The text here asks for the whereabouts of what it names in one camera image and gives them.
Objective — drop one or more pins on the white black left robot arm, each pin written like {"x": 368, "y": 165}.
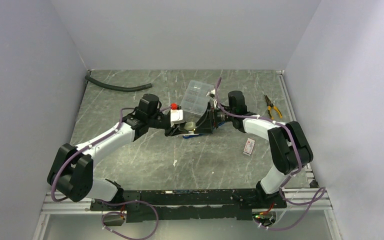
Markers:
{"x": 72, "y": 173}

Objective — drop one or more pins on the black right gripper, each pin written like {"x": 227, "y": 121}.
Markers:
{"x": 204, "y": 124}

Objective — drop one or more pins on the clear plastic screw organizer box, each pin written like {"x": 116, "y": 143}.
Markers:
{"x": 196, "y": 97}

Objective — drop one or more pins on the aluminium frame rail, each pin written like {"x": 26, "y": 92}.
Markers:
{"x": 296, "y": 195}

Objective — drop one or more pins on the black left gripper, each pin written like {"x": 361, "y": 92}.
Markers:
{"x": 171, "y": 131}

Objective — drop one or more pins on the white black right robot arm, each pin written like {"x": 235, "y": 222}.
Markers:
{"x": 289, "y": 147}

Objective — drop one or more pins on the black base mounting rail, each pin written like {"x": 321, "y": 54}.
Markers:
{"x": 240, "y": 204}

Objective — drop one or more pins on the small beige white stapler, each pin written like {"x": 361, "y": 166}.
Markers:
{"x": 187, "y": 128}

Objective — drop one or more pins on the red white staples box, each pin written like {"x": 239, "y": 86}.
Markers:
{"x": 249, "y": 147}

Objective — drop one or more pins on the yellow handled pliers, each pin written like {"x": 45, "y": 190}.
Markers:
{"x": 270, "y": 107}

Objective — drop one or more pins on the blue black stapler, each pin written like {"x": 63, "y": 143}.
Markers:
{"x": 193, "y": 135}

